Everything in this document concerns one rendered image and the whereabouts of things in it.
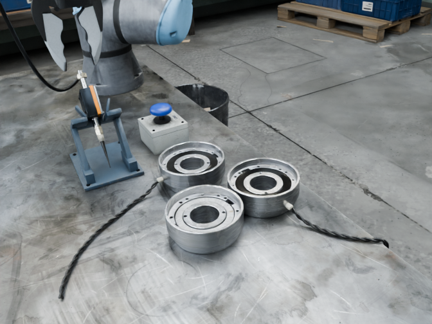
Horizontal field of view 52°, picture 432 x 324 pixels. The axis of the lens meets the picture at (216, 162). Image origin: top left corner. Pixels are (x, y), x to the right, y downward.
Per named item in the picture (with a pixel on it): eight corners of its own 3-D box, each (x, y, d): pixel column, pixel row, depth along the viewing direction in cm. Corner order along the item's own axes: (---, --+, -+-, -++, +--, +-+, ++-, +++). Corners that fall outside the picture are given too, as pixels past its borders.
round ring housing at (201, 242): (194, 270, 55) (191, 245, 53) (154, 227, 63) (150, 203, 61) (260, 234, 60) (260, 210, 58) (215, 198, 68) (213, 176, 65)
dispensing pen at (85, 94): (102, 168, 71) (71, 67, 71) (100, 170, 75) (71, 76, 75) (116, 164, 72) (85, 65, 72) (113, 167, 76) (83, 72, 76)
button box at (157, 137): (190, 144, 82) (188, 120, 80) (154, 155, 80) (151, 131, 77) (172, 127, 89) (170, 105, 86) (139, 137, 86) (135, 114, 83)
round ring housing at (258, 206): (215, 195, 68) (213, 173, 66) (267, 171, 73) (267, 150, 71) (258, 231, 61) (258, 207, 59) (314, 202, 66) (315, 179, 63)
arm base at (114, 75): (76, 81, 114) (67, 43, 109) (132, 68, 120) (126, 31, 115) (92, 101, 102) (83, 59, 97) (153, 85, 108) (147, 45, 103)
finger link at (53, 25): (61, 62, 74) (58, 4, 70) (67, 72, 70) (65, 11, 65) (41, 62, 73) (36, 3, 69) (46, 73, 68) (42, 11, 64)
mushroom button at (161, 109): (177, 131, 82) (175, 106, 79) (157, 137, 80) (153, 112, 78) (169, 123, 85) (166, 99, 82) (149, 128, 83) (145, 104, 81)
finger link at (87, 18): (104, 50, 76) (83, -3, 71) (114, 60, 72) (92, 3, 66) (87, 57, 76) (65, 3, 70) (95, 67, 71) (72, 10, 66)
